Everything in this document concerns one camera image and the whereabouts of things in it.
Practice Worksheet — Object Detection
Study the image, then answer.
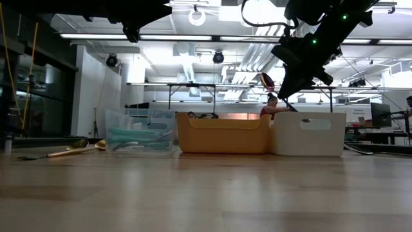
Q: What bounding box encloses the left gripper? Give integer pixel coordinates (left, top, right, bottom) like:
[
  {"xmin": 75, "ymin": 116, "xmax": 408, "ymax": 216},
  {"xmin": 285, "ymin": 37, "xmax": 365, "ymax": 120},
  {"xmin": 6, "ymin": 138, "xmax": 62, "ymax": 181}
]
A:
[{"xmin": 106, "ymin": 0, "xmax": 173, "ymax": 43}]

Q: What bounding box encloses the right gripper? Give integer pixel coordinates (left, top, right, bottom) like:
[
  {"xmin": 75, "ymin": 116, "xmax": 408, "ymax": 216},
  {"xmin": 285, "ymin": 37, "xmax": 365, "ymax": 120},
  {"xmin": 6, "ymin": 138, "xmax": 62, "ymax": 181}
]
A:
[{"xmin": 270, "ymin": 33, "xmax": 336, "ymax": 100}]

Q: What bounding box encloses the iridescent rainbow spoon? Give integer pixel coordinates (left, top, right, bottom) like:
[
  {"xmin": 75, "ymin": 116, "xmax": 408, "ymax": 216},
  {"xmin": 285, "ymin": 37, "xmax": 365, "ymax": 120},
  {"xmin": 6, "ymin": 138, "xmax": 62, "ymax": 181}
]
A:
[{"xmin": 259, "ymin": 72, "xmax": 299, "ymax": 113}]

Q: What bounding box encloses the teal-handled silver spoon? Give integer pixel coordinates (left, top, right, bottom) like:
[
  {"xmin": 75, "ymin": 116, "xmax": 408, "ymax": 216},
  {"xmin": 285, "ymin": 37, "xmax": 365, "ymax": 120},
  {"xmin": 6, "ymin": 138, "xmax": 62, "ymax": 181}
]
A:
[
  {"xmin": 108, "ymin": 135, "xmax": 165, "ymax": 151},
  {"xmin": 108, "ymin": 127, "xmax": 175, "ymax": 141}
]

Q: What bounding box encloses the gold spoon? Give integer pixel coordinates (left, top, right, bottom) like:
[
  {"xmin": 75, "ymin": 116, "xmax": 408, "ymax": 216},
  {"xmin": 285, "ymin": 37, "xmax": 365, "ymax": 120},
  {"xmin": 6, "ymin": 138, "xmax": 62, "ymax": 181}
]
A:
[
  {"xmin": 16, "ymin": 138, "xmax": 90, "ymax": 161},
  {"xmin": 46, "ymin": 139, "xmax": 106, "ymax": 158}
]

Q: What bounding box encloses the long ceiling light strip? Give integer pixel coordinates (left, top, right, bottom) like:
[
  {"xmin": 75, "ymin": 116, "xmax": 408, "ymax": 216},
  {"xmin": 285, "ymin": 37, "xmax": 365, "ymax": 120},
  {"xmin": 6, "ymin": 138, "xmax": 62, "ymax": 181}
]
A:
[
  {"xmin": 220, "ymin": 35, "xmax": 281, "ymax": 43},
  {"xmin": 138, "ymin": 34, "xmax": 213, "ymax": 42},
  {"xmin": 59, "ymin": 33, "xmax": 129, "ymax": 41}
]

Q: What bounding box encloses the white plastic bin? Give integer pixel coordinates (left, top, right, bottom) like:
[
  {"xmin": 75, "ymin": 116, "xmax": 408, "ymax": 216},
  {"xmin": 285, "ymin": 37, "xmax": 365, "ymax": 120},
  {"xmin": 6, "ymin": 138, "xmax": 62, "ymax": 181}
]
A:
[{"xmin": 270, "ymin": 111, "xmax": 348, "ymax": 158}]

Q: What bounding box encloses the orange plastic bin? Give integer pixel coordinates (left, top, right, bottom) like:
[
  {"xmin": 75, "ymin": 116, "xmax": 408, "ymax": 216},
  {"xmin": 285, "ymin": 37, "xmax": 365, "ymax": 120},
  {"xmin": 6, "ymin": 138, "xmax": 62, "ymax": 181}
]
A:
[{"xmin": 176, "ymin": 111, "xmax": 273, "ymax": 155}]

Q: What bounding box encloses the black computer monitor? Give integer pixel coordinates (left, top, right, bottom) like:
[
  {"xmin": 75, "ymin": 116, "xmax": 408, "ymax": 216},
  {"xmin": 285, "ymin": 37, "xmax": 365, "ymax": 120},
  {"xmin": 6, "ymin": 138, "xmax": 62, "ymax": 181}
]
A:
[{"xmin": 370, "ymin": 102, "xmax": 393, "ymax": 128}]

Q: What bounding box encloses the dark office desk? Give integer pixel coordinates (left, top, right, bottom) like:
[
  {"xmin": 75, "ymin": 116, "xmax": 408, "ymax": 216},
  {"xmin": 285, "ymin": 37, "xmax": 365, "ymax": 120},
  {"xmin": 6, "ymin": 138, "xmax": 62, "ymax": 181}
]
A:
[{"xmin": 346, "ymin": 125, "xmax": 412, "ymax": 146}]

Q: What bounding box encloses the clear plastic bin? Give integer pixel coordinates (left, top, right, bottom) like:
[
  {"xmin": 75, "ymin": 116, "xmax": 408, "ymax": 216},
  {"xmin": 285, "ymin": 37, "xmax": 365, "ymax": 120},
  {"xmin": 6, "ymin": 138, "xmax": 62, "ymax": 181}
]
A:
[{"xmin": 104, "ymin": 108, "xmax": 176, "ymax": 154}]

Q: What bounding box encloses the small silver canister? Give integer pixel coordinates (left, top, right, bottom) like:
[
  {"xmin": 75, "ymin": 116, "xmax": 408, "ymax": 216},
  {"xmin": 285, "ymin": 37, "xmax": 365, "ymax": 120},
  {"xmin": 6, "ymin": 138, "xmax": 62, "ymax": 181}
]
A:
[{"xmin": 3, "ymin": 133, "xmax": 14, "ymax": 155}]

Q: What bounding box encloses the white ring light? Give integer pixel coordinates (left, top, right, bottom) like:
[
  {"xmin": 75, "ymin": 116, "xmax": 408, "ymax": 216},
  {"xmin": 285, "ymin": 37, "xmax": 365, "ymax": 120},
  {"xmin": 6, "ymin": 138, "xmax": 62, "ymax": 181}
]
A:
[{"xmin": 188, "ymin": 8, "xmax": 207, "ymax": 27}]

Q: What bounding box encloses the white ceiling duct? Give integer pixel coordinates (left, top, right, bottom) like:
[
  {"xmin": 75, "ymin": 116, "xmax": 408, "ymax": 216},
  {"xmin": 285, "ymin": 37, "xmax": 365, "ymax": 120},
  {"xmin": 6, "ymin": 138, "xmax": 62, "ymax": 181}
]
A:
[{"xmin": 225, "ymin": 25, "xmax": 290, "ymax": 101}]

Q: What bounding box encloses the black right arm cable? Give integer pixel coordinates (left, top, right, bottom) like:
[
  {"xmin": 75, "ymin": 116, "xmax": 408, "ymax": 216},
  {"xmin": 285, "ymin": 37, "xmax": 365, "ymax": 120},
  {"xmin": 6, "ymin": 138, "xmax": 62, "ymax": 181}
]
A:
[{"xmin": 240, "ymin": 0, "xmax": 301, "ymax": 30}]

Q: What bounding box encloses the black metal rack frame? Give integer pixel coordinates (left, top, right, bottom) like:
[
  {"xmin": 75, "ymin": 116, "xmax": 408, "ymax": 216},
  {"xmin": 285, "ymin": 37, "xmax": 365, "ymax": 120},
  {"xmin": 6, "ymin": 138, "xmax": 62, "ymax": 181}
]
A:
[{"xmin": 127, "ymin": 82, "xmax": 217, "ymax": 114}]

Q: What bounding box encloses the yellow extension cable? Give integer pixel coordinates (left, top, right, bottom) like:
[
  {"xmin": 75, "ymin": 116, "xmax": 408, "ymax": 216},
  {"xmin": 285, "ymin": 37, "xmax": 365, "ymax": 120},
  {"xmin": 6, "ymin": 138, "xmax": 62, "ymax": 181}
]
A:
[{"xmin": 0, "ymin": 2, "xmax": 40, "ymax": 130}]

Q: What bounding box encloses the black aluminium rig frame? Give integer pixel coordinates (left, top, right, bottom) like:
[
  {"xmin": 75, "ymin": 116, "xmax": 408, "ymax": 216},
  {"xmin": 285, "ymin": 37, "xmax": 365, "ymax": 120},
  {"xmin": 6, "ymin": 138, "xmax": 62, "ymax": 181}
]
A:
[{"xmin": 0, "ymin": 135, "xmax": 412, "ymax": 158}]

